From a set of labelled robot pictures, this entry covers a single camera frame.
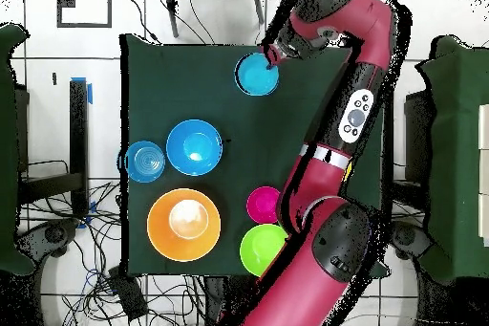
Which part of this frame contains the small ribbed teal bowl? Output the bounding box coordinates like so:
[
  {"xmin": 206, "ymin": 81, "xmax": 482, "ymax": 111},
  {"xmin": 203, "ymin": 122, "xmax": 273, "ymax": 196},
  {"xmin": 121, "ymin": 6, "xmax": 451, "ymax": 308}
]
[{"xmin": 234, "ymin": 52, "xmax": 280, "ymax": 97}]

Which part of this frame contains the white boxes stack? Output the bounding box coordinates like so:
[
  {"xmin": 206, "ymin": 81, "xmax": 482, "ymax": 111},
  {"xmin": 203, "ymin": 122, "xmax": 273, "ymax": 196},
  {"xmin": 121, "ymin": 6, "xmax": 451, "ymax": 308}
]
[{"xmin": 478, "ymin": 103, "xmax": 489, "ymax": 248}]

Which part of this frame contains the dark green tablecloth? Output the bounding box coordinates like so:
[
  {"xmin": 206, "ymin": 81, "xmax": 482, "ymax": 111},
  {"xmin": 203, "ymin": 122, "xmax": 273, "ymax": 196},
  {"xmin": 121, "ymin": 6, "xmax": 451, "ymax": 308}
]
[{"xmin": 119, "ymin": 33, "xmax": 385, "ymax": 277}]

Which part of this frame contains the large blue bowl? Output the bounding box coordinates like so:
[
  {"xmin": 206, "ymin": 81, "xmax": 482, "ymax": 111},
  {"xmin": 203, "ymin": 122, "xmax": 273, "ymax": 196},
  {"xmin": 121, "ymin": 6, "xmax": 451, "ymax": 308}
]
[{"xmin": 165, "ymin": 119, "xmax": 223, "ymax": 177}]

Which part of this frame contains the pink red bowl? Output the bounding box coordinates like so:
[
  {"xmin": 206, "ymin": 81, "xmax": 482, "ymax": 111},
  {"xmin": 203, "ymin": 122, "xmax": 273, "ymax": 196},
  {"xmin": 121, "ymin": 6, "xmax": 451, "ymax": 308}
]
[{"xmin": 245, "ymin": 185, "xmax": 282, "ymax": 225}]

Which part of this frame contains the shallow blue bowl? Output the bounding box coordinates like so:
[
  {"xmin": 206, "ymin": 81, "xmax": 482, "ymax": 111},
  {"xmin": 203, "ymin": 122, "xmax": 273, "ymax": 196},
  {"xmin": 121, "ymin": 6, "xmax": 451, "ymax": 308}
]
[{"xmin": 124, "ymin": 140, "xmax": 166, "ymax": 184}]

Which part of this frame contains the black equipment stand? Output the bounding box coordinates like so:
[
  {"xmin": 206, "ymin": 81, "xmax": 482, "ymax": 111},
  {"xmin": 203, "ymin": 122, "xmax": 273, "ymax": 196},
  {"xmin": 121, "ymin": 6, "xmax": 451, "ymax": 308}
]
[{"xmin": 403, "ymin": 90, "xmax": 435, "ymax": 186}]

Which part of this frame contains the green bowl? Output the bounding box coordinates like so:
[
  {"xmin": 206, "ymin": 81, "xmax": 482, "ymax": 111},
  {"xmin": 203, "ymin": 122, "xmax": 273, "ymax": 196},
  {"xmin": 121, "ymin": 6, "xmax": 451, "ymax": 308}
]
[{"xmin": 239, "ymin": 223, "xmax": 288, "ymax": 277}]

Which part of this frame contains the large yellow bowl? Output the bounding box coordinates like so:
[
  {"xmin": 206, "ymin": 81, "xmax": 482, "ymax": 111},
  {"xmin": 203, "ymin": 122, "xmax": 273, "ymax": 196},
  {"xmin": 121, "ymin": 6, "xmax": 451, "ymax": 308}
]
[{"xmin": 146, "ymin": 187, "xmax": 222, "ymax": 263}]

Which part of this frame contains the black stand bar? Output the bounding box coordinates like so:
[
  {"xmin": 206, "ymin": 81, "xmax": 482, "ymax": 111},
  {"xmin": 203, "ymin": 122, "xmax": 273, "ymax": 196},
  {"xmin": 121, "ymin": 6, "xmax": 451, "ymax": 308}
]
[{"xmin": 18, "ymin": 78, "xmax": 90, "ymax": 220}]

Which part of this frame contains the green cloth side table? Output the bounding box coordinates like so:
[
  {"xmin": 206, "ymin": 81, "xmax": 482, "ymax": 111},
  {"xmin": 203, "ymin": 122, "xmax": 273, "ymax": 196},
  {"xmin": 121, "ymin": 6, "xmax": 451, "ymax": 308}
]
[
  {"xmin": 0, "ymin": 23, "xmax": 33, "ymax": 276},
  {"xmin": 415, "ymin": 33, "xmax": 489, "ymax": 285}
]

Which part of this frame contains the black power box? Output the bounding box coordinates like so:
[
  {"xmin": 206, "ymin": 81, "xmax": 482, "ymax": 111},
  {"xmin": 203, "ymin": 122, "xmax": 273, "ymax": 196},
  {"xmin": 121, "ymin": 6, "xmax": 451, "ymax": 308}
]
[{"xmin": 107, "ymin": 266, "xmax": 149, "ymax": 322}]

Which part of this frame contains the dark grey chair with knob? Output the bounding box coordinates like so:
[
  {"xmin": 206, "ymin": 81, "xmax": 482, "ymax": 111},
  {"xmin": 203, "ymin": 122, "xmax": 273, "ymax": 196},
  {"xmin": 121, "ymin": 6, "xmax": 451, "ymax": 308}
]
[{"xmin": 14, "ymin": 217, "xmax": 81, "ymax": 264}]

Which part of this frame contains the tangle of black cables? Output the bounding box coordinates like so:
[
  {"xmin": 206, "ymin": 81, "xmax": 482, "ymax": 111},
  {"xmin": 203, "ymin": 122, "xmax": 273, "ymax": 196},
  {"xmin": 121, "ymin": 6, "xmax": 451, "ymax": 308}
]
[{"xmin": 18, "ymin": 159, "xmax": 207, "ymax": 326}]

